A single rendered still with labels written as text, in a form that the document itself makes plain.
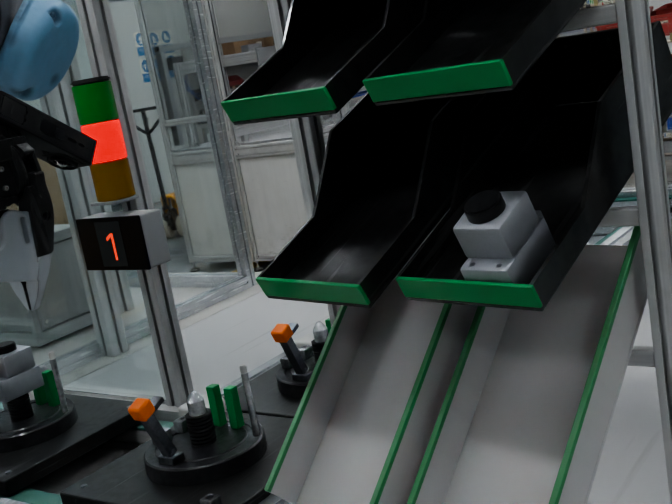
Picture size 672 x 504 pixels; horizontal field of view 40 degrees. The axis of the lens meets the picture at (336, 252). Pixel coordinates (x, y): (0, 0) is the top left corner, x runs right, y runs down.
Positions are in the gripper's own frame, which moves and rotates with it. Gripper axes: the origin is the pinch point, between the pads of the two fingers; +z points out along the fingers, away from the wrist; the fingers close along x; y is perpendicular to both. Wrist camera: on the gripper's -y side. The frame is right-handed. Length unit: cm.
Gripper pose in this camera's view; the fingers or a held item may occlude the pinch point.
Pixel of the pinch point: (36, 293)
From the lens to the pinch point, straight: 87.2
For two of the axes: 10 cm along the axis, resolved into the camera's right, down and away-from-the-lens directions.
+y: -5.7, 2.7, -7.8
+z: 1.7, 9.6, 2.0
